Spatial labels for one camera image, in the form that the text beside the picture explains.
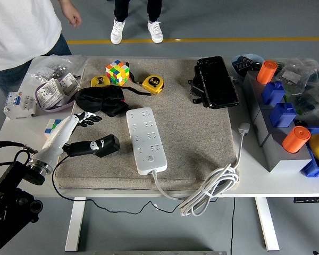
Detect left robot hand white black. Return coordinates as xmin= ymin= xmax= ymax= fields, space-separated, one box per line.
xmin=29 ymin=111 xmax=107 ymax=171

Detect person's left hand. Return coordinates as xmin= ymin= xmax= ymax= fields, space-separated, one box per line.
xmin=60 ymin=0 xmax=82 ymax=29

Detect black plug adapter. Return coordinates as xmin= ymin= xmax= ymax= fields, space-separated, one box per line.
xmin=94 ymin=134 xmax=121 ymax=158

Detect white power strip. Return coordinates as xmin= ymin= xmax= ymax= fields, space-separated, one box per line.
xmin=125 ymin=107 xmax=168 ymax=176

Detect colourful puzzle cube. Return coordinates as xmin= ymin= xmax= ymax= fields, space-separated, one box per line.
xmin=105 ymin=59 xmax=130 ymax=86
xmin=44 ymin=118 xmax=63 ymax=139

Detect purple tray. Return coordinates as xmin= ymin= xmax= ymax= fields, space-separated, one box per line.
xmin=35 ymin=76 xmax=77 ymax=114

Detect person in white shoes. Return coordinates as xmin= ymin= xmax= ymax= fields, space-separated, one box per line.
xmin=110 ymin=0 xmax=164 ymax=45

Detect white circuit breaker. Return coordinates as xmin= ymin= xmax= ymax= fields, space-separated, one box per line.
xmin=3 ymin=90 xmax=37 ymax=120

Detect clear bag of screws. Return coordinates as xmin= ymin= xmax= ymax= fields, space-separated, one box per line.
xmin=26 ymin=54 xmax=87 ymax=83

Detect black desk control panel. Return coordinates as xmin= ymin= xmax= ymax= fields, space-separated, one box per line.
xmin=293 ymin=197 xmax=319 ymax=204

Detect black cloth pouch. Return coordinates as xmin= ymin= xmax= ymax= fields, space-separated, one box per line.
xmin=74 ymin=85 xmax=130 ymax=117

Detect white table leg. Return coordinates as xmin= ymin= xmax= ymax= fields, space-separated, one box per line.
xmin=64 ymin=198 xmax=86 ymax=252
xmin=254 ymin=197 xmax=280 ymax=252

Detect yellow tape measure black face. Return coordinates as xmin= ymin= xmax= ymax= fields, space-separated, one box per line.
xmin=90 ymin=75 xmax=112 ymax=88

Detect blue plastic bin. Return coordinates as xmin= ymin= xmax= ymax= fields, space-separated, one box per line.
xmin=300 ymin=126 xmax=319 ymax=178

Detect grey block holder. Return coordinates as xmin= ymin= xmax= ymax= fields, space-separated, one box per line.
xmin=253 ymin=106 xmax=313 ymax=173
xmin=241 ymin=70 xmax=287 ymax=124

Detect yellow tape measure 5m print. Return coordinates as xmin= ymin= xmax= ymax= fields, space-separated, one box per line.
xmin=141 ymin=74 xmax=165 ymax=95

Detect orange cylinder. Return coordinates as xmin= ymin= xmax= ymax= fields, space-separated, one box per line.
xmin=256 ymin=60 xmax=279 ymax=84
xmin=282 ymin=126 xmax=312 ymax=154

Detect grey-brown mat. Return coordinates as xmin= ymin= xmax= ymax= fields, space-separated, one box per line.
xmin=54 ymin=57 xmax=240 ymax=191

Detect blue plastic block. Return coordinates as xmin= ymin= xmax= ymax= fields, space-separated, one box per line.
xmin=269 ymin=103 xmax=298 ymax=128
xmin=261 ymin=81 xmax=286 ymax=106

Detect clear bag of dark parts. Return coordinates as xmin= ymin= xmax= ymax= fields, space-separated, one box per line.
xmin=284 ymin=79 xmax=319 ymax=128

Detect black electronic device case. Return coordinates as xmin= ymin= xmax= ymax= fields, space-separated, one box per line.
xmin=188 ymin=55 xmax=240 ymax=109

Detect light blue bowl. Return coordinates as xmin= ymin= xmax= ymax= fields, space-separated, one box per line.
xmin=231 ymin=54 xmax=265 ymax=80

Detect black component packets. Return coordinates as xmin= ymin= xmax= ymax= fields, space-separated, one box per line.
xmin=233 ymin=57 xmax=264 ymax=74

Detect clear bag with white label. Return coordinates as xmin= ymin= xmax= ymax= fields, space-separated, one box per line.
xmin=275 ymin=57 xmax=319 ymax=90

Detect thin black plug cord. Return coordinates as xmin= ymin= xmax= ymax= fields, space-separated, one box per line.
xmin=52 ymin=155 xmax=184 ymax=214

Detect white wall socket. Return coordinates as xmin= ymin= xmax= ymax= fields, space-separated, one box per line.
xmin=37 ymin=78 xmax=65 ymax=109
xmin=58 ymin=72 xmax=80 ymax=96

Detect black hanging cable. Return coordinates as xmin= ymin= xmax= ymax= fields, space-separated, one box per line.
xmin=230 ymin=198 xmax=236 ymax=255

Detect black tape measure strap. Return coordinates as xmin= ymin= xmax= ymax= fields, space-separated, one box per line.
xmin=122 ymin=62 xmax=153 ymax=96

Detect white power strip cable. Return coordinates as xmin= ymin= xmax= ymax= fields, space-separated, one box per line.
xmin=148 ymin=122 xmax=251 ymax=217

